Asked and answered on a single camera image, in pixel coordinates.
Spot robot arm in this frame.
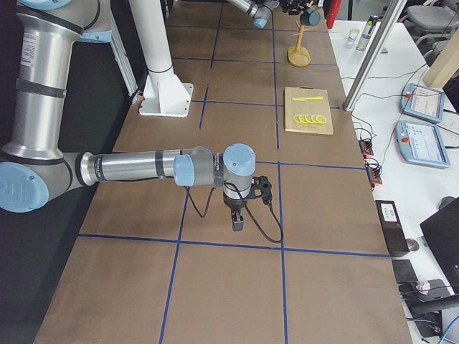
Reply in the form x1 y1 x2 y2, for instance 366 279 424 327
228 0 309 29
1 1 255 231

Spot aluminium frame post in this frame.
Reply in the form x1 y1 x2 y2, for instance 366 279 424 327
343 0 407 112

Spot orange black connector block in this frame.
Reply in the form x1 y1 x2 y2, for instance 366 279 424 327
359 138 374 158

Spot wooden cutting board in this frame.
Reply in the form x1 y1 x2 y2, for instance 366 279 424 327
284 87 333 135

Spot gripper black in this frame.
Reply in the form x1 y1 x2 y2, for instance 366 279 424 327
223 193 247 231
280 0 305 15

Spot yellow plastic knife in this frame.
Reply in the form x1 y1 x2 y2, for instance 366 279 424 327
291 96 324 102

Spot grey office chair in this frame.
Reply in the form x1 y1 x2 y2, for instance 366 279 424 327
400 5 458 46

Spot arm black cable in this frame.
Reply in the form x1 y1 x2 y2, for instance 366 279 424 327
184 182 284 243

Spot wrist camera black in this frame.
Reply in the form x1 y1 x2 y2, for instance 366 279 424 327
247 176 273 206

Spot dark teal cup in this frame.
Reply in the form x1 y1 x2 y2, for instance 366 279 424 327
300 9 321 26

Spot wooden cup rack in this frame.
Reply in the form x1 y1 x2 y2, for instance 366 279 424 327
288 20 311 67

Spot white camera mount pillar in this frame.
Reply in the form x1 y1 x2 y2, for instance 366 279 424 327
129 0 194 118

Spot paper cup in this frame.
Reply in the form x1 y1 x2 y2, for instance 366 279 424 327
346 28 360 46

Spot black laptop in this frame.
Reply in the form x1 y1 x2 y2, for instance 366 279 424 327
420 202 458 291

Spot black power box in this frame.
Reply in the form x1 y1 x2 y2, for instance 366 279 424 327
375 200 410 257

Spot teach pendant near person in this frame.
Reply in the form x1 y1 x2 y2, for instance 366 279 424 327
400 83 445 123

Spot plastic water bottle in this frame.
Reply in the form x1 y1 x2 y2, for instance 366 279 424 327
356 15 379 51

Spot red fire extinguisher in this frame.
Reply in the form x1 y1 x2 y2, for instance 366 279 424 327
324 0 341 29

